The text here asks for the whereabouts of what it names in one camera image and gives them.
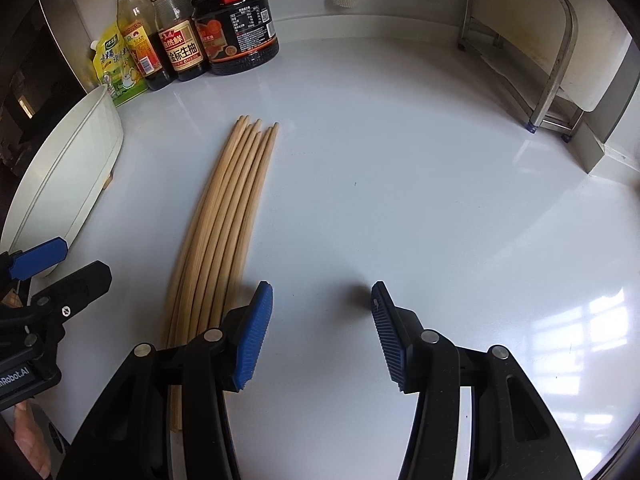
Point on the bundle of wooden chopsticks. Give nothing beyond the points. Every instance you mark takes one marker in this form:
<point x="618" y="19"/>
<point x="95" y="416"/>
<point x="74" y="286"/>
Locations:
<point x="220" y="220"/>

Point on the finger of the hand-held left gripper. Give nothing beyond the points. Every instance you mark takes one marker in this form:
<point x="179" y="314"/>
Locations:
<point x="82" y="282"/>
<point x="37" y="258"/>

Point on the yellow-cap soy sauce bottle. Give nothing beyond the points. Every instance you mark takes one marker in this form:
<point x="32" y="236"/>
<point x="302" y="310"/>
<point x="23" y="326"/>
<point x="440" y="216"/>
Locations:
<point x="180" y="45"/>

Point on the person's left hand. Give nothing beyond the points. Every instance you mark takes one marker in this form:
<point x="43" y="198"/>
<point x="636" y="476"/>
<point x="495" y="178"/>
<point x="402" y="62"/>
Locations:
<point x="32" y="435"/>

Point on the metal cutting board rack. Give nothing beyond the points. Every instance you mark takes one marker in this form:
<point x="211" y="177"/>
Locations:
<point x="562" y="60"/>

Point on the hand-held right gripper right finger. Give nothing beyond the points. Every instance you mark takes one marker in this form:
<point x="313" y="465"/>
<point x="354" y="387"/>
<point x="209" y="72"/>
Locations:
<point x="387" y="335"/>

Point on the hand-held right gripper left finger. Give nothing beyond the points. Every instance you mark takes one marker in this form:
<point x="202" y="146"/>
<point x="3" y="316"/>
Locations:
<point x="255" y="335"/>

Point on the white cutting board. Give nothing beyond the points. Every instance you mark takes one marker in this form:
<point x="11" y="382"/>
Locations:
<point x="597" y="60"/>

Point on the yellow seasoning pouch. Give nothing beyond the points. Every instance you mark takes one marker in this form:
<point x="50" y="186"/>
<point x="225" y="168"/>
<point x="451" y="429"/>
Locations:
<point x="117" y="70"/>

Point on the yellow-cap vinegar bottle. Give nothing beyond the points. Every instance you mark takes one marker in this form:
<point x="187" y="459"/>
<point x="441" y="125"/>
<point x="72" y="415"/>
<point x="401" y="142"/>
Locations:
<point x="142" y="45"/>

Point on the white round basin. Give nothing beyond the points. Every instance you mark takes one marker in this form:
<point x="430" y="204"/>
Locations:
<point x="65" y="170"/>

